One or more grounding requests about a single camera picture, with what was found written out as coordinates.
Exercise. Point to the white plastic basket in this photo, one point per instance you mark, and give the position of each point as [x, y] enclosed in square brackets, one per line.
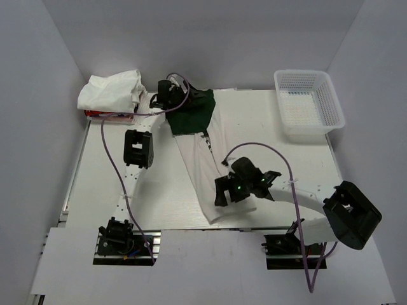
[308, 104]

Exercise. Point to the crumpled white t-shirt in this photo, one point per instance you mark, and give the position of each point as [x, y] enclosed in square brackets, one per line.
[120, 92]

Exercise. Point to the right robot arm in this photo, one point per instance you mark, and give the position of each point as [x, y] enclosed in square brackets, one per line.
[346, 214]

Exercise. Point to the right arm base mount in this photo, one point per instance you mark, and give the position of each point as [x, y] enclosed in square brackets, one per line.
[283, 251]

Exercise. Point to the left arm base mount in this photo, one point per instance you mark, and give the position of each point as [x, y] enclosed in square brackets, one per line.
[118, 244]

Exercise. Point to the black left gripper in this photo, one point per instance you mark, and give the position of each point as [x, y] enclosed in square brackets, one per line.
[178, 89]

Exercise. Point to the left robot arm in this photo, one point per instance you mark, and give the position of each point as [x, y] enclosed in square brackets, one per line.
[138, 153]

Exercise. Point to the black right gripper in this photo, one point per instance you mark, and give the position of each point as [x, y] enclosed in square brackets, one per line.
[226, 183]

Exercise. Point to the white and green t-shirt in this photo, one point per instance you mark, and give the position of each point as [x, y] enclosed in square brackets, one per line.
[201, 138]

